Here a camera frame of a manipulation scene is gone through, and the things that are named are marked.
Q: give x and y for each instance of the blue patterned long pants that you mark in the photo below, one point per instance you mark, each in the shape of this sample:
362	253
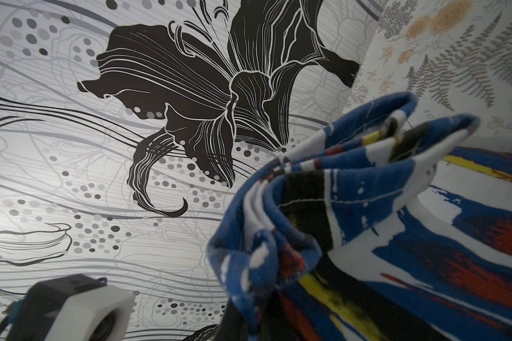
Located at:
367	231

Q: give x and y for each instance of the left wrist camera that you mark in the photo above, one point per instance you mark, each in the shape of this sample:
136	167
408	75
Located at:
74	308

